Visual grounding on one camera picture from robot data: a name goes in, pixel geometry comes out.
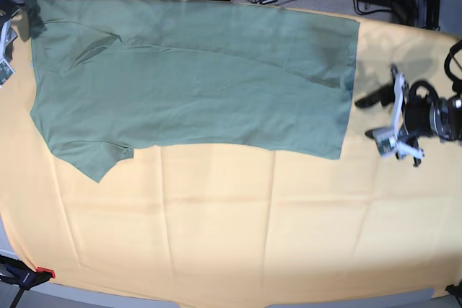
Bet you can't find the yellow tablecloth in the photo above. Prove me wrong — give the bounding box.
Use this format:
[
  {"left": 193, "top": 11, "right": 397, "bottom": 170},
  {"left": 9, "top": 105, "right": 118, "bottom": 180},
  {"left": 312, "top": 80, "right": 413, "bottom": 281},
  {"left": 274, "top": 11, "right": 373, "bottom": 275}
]
[{"left": 1, "top": 12, "right": 461, "bottom": 307}]

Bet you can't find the green T-shirt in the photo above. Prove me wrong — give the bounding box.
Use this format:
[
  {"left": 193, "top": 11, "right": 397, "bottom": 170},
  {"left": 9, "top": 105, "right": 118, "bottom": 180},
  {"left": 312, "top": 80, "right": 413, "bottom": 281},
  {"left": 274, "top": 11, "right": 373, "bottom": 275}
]
[{"left": 25, "top": 0, "right": 359, "bottom": 181}]

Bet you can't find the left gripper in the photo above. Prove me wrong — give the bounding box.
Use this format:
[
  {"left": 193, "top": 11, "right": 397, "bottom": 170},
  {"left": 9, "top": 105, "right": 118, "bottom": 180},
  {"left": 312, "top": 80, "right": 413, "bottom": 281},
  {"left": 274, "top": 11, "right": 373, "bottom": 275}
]
[{"left": 354, "top": 80, "right": 446, "bottom": 138}]

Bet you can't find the black red clamp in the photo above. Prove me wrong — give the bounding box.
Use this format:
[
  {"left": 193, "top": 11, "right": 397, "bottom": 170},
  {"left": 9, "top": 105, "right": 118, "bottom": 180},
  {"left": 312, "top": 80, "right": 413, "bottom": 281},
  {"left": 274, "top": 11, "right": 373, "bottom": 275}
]
[{"left": 1, "top": 255, "right": 56, "bottom": 308}]

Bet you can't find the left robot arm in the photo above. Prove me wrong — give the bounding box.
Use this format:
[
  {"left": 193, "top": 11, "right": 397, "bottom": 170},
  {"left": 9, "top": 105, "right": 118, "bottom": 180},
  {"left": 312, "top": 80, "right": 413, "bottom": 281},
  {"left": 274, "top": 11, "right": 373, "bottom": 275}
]
[{"left": 398, "top": 41, "right": 461, "bottom": 146}]

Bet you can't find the black corner clamp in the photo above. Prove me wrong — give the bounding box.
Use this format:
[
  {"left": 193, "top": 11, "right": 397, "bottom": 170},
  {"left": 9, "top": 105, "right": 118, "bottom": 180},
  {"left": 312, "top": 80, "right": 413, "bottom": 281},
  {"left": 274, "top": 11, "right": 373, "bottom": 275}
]
[{"left": 445, "top": 282, "right": 462, "bottom": 299}]

